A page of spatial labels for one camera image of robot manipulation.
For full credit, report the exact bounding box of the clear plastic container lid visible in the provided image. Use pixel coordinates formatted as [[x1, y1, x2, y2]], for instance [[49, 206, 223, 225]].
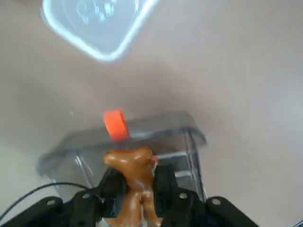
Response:
[[40, 0, 157, 62]]

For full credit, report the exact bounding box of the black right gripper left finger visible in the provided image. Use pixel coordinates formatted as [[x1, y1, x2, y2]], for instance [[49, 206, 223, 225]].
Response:
[[0, 168, 130, 227]]

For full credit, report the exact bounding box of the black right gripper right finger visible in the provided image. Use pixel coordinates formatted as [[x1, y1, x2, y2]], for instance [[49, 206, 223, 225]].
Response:
[[151, 164, 258, 227]]

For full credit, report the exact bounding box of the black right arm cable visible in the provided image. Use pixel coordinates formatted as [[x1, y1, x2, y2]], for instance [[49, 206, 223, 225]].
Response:
[[0, 181, 105, 213]]

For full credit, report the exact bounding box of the brown chicken drumstick toy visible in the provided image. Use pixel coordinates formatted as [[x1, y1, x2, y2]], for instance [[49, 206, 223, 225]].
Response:
[[104, 146, 164, 227]]

